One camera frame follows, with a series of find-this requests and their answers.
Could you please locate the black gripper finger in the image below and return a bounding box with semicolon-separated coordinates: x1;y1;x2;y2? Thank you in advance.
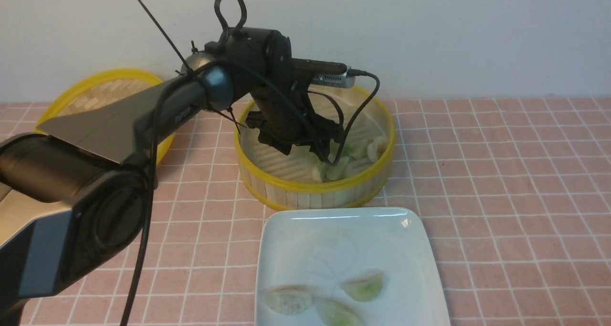
258;134;293;156
308;142;335;164

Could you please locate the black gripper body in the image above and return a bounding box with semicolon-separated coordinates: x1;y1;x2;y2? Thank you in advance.
245;58;348;147

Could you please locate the pale white dumpling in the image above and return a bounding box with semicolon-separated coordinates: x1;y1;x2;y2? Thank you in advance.
263;287;314;316

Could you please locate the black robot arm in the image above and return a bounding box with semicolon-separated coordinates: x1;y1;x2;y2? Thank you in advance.
0;28;348;326

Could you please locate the white square plate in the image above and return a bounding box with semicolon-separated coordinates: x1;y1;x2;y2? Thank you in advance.
254;207;451;326

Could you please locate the green dumpling on plate right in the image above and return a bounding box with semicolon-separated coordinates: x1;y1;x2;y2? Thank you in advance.
339;270;385;303

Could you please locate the green dumpling on plate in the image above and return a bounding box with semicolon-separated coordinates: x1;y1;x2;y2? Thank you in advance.
339;270;385;303
316;299;365;326

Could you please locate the green dumpling on plate bottom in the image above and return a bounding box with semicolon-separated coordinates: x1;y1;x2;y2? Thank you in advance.
316;299;365;326

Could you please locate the white steamer liner sheet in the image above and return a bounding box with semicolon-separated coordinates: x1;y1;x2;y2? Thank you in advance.
240;99;394;183

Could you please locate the green dumpling in steamer front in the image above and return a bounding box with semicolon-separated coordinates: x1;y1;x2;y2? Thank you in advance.
326;157;351;181

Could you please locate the green dumpling in steamer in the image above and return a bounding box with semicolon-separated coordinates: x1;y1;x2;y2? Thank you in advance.
340;138;370;160
326;157;351;181

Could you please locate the yellow rimmed bamboo steamer basket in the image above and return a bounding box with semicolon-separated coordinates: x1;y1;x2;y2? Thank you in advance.
233;97;396;210

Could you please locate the yellow rimmed bamboo steamer lid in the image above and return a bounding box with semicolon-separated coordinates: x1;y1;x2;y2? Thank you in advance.
35;69;168;165

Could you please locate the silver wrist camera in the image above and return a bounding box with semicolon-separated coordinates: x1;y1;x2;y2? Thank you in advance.
310;73;356;89

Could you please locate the black cable tie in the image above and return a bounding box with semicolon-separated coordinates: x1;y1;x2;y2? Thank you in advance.
137;0;244;132

